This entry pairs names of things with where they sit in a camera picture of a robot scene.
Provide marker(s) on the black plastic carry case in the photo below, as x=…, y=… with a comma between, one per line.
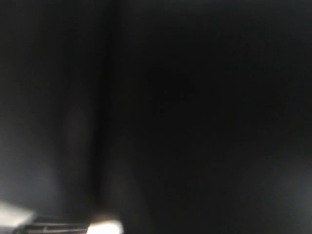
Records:
x=173, y=116

